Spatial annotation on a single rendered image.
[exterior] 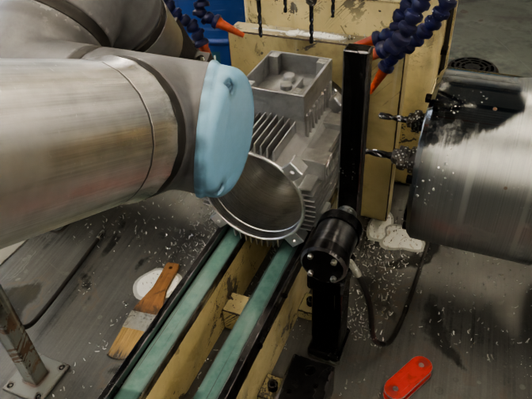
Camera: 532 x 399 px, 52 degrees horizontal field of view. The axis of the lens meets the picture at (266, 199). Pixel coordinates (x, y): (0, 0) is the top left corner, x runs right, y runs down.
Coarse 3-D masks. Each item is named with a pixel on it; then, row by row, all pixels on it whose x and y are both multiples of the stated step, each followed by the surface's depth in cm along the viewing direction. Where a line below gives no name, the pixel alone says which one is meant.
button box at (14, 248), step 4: (16, 244) 68; (20, 244) 68; (4, 248) 66; (8, 248) 67; (12, 248) 67; (16, 248) 67; (0, 252) 66; (4, 252) 66; (8, 252) 67; (12, 252) 67; (0, 256) 66; (4, 256) 66; (8, 256) 66; (0, 260) 66; (4, 260) 66; (0, 264) 66
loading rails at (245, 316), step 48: (336, 192) 95; (240, 240) 86; (192, 288) 79; (240, 288) 90; (288, 288) 79; (144, 336) 71; (192, 336) 77; (240, 336) 72; (144, 384) 67; (240, 384) 68
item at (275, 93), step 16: (272, 64) 85; (288, 64) 85; (304, 64) 84; (320, 64) 81; (256, 80) 82; (272, 80) 84; (288, 80) 81; (304, 80) 84; (320, 80) 79; (256, 96) 77; (272, 96) 76; (288, 96) 75; (304, 96) 74; (320, 96) 80; (256, 112) 79; (272, 112) 78; (288, 112) 76; (304, 112) 75; (320, 112) 81; (304, 128) 77
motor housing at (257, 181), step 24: (264, 120) 76; (288, 120) 77; (264, 144) 73; (288, 144) 76; (312, 144) 79; (336, 144) 81; (264, 168) 93; (336, 168) 81; (240, 192) 88; (264, 192) 90; (288, 192) 90; (312, 192) 74; (240, 216) 85; (264, 216) 86; (288, 216) 85; (312, 216) 76; (264, 240) 84
